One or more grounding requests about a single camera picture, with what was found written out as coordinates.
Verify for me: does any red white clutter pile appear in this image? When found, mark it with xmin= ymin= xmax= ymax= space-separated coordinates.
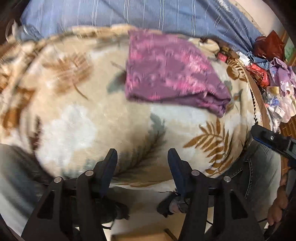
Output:
xmin=246 ymin=63 xmax=270 ymax=88

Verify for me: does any person right hand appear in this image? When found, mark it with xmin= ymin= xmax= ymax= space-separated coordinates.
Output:
xmin=267 ymin=185 xmax=288 ymax=226

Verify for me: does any person jeans leg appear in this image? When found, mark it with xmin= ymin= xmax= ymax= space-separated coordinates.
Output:
xmin=223 ymin=140 xmax=281 ymax=220

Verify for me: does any lilac cloth pile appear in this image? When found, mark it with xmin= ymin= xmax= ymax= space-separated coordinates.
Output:
xmin=269 ymin=57 xmax=295 ymax=96

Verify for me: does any purple floral garment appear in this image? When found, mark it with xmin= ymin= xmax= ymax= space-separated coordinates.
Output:
xmin=125 ymin=30 xmax=231 ymax=118

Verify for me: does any beige floral fleece blanket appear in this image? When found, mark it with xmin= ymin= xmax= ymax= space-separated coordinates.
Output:
xmin=1 ymin=25 xmax=271 ymax=192

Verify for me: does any blue plaid bedsheet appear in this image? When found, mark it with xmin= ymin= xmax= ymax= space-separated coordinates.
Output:
xmin=21 ymin=0 xmax=261 ymax=54

